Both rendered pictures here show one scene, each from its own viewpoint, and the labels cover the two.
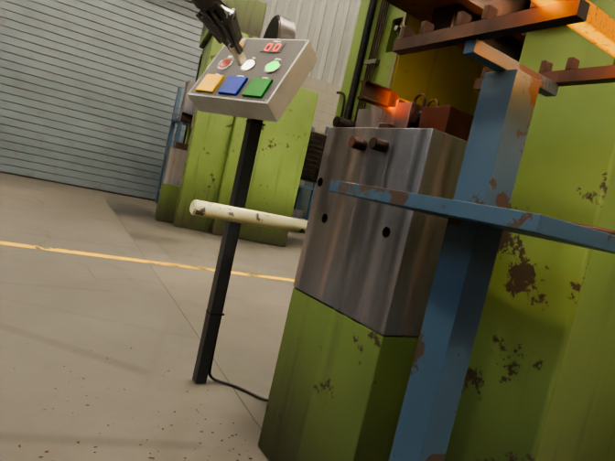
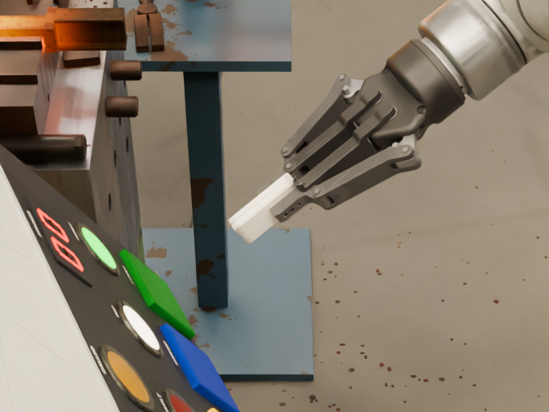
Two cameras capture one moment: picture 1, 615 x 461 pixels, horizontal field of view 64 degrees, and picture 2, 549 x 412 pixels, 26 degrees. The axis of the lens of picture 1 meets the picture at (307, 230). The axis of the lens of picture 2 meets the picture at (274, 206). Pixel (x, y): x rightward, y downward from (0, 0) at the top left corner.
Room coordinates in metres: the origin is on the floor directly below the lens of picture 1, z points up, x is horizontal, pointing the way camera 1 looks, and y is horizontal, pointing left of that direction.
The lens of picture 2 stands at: (2.07, 0.74, 1.82)
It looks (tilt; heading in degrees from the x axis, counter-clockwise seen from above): 43 degrees down; 213
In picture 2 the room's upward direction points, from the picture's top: straight up
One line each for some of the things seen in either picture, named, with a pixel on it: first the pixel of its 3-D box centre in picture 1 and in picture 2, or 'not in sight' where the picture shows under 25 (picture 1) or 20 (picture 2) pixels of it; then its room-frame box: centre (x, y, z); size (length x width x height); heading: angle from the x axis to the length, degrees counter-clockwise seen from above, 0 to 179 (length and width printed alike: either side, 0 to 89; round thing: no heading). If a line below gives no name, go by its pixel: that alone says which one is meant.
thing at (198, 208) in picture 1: (260, 219); not in sight; (1.49, 0.15, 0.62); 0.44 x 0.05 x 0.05; 124
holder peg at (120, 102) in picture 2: (358, 144); (122, 106); (1.18, -0.07, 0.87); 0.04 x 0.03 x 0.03; 124
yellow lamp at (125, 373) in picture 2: not in sight; (127, 378); (1.69, 0.37, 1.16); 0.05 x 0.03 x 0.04; 34
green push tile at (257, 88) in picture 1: (258, 89); (153, 297); (1.51, 0.24, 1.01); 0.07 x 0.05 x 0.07; 59
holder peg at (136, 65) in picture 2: (378, 144); (126, 70); (1.11, -0.11, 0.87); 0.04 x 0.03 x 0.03; 124
